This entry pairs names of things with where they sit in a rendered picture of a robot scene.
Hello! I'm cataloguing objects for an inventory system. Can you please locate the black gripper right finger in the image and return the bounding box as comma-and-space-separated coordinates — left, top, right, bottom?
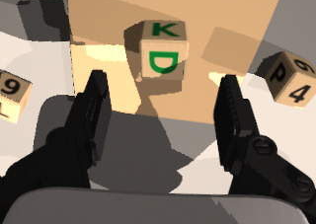
213, 74, 316, 224

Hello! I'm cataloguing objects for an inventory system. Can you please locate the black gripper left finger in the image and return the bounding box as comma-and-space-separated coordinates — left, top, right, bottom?
0, 69, 112, 224

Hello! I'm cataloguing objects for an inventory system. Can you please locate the beige letter block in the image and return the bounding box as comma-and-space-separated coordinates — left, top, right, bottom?
0, 71, 33, 123
139, 20, 190, 80
265, 51, 316, 110

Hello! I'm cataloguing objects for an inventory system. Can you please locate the tan flat mat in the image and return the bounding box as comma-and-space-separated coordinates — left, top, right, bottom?
68, 0, 278, 124

